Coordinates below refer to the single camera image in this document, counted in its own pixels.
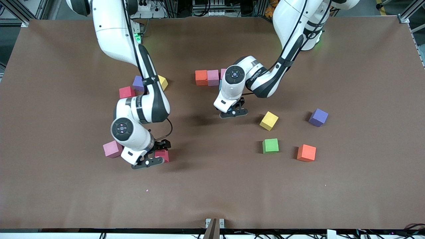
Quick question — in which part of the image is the grey electronics rack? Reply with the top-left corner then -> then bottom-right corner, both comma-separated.
193,0 -> 233,17

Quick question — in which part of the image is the pile of orange objects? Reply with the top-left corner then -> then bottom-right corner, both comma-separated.
265,0 -> 277,18

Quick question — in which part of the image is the white power strip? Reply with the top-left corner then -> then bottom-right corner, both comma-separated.
138,0 -> 160,12

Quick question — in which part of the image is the red foam cube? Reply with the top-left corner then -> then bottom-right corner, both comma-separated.
154,149 -> 170,163
119,86 -> 136,99

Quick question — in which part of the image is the purple foam cube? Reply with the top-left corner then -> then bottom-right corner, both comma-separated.
308,108 -> 329,127
132,75 -> 145,92

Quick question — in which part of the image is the orange foam cube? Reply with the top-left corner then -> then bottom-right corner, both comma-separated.
195,70 -> 208,86
297,144 -> 317,162

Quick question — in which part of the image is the metal bracket with post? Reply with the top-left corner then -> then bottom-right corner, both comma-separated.
203,218 -> 225,239

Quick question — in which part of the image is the green foam cube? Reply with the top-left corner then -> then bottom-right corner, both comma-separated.
262,138 -> 279,154

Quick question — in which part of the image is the brown table cover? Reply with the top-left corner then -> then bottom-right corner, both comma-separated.
0,15 -> 425,229

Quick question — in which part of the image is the aluminium frame strut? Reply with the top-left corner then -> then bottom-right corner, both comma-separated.
398,0 -> 425,24
0,0 -> 50,28

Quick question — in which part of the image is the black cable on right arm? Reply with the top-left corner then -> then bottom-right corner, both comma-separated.
123,0 -> 173,141

